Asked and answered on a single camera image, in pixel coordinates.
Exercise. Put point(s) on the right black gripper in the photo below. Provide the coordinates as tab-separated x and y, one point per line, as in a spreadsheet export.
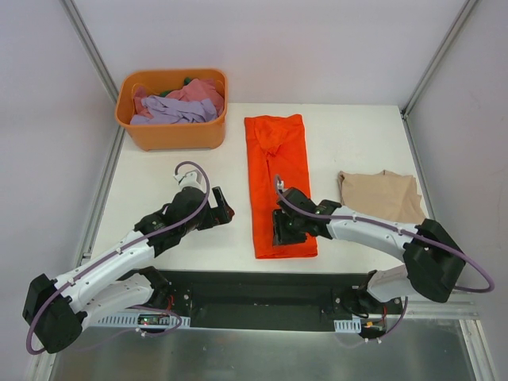
286	226

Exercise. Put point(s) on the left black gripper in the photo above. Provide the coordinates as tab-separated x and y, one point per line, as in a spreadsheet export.
217	209

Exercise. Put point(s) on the orange t shirt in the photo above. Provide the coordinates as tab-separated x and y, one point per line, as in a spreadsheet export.
275	146

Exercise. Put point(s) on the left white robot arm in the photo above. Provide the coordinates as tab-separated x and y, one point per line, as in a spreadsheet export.
58	310

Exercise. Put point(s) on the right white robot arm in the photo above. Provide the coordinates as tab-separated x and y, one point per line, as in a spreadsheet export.
430	260

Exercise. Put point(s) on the orange plastic laundry basket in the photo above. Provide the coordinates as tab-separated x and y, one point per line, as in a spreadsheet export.
170	136

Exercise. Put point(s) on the folded beige t shirt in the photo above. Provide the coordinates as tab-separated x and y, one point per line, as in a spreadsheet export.
385	195

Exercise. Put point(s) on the lilac t shirt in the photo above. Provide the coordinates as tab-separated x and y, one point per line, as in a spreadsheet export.
169	111

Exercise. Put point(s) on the pink t shirt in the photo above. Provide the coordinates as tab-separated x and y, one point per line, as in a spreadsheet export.
196	90

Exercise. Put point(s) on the green garment in basket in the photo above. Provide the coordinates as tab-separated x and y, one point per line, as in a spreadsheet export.
165	93

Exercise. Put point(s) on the right white cable duct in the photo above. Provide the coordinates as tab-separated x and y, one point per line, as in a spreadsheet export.
353	325

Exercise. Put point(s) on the white cable duct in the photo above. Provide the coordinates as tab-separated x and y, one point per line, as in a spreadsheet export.
353	325
143	320

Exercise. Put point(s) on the left white cable duct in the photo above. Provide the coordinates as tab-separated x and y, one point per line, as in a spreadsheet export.
143	320

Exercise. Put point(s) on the right aluminium frame post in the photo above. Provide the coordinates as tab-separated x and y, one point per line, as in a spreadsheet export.
439	55

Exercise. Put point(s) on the aluminium frame post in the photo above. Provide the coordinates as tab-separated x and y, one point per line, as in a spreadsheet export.
439	55
76	19

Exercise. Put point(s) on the front aluminium rail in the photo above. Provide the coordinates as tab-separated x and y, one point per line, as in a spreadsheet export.
458	306

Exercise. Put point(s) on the left aluminium frame post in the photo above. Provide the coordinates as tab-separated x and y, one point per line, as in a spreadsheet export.
76	19

